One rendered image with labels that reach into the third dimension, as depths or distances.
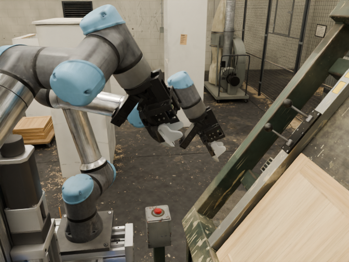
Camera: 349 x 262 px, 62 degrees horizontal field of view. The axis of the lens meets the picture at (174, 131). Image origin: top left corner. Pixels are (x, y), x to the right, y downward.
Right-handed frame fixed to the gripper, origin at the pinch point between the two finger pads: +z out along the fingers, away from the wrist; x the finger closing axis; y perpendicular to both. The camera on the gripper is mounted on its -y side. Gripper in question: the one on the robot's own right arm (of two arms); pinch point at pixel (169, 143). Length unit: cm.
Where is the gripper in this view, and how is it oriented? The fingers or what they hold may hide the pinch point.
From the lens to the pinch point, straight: 74.4
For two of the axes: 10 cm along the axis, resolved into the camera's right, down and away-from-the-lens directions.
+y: 9.0, -2.5, -3.5
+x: 0.8, -6.9, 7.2
